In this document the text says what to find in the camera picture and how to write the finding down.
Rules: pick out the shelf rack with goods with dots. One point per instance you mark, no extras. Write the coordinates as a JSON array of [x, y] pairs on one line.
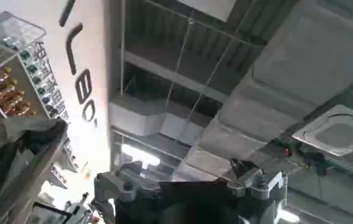
[[18, 88]]

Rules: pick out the silver insulated air duct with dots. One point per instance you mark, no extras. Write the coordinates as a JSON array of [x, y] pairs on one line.
[[280, 91]]

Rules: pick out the white box air duct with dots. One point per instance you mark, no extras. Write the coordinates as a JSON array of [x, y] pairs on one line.
[[140, 118]]

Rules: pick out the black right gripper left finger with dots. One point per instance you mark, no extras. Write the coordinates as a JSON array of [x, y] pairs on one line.
[[127, 186]]

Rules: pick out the bright ceiling lamp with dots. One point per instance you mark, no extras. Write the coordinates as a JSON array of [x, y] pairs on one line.
[[140, 155]]

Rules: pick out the white ceiling panel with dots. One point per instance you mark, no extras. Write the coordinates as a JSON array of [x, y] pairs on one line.
[[208, 7]]

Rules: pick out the green ceiling pipe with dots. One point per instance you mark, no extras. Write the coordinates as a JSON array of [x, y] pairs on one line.
[[341, 165]]

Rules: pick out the white ceiling air conditioner cassette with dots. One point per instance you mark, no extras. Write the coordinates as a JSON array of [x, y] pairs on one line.
[[336, 131]]

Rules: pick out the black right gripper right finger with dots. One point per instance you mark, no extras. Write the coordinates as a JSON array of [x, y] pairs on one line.
[[257, 184]]

